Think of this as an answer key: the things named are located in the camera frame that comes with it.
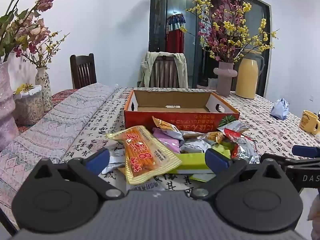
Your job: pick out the orange cardboard box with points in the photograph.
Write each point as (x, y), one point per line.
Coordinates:
(175, 97)

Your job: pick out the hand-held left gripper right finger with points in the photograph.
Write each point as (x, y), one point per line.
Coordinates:
(216, 158)

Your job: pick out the dark glass door frame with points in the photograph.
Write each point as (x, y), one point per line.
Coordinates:
(152, 30)

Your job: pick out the floral ceramic vase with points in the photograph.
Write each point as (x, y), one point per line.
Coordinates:
(43, 87)

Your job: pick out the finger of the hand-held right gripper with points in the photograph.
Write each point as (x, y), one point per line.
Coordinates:
(306, 150)

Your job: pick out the white green snack packet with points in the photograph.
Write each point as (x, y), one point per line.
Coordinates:
(235, 126)

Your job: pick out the white blue snack packet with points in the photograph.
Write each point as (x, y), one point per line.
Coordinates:
(115, 163)

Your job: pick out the white paper strip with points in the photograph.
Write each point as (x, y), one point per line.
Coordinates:
(173, 106)

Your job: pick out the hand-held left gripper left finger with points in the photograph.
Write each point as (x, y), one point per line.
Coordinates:
(98, 158)

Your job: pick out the dried pink roses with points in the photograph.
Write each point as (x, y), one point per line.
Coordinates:
(37, 31)

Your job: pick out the chair with beige jacket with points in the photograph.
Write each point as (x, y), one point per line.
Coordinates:
(146, 67)

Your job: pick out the pink mushroom-shaped vase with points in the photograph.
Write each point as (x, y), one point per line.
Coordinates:
(225, 80)

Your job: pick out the brown slatted wooden chair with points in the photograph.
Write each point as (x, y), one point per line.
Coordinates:
(165, 71)

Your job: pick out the yellow packet of orange sticks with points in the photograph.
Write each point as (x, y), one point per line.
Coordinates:
(140, 152)

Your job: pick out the dark wooden chair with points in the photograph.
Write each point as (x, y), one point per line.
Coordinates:
(83, 67)

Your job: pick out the large pink vase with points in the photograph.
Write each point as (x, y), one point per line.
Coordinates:
(6, 105)

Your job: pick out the yellow thermos jug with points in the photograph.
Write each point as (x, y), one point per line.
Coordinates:
(246, 80)

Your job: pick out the white grey snack packet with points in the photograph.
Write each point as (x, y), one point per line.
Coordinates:
(195, 146)

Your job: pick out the thin yellow flower sprigs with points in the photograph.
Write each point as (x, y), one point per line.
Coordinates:
(32, 48)

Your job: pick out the pale geometric patterned blanket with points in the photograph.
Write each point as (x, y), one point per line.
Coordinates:
(50, 130)

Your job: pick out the lime green snack packet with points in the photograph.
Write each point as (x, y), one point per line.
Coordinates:
(192, 161)

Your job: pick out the white basket lid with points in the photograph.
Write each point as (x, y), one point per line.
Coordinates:
(32, 92)

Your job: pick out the red and blue hanging garment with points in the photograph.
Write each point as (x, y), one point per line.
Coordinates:
(175, 40)

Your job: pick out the blue plastic bag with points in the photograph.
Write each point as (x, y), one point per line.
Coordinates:
(280, 110)

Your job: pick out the yellow and pink blossom branches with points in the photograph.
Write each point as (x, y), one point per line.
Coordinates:
(225, 35)

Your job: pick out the small orange snack packet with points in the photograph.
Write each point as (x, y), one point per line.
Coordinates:
(215, 137)

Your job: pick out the yellow mug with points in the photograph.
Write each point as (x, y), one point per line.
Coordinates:
(308, 122)

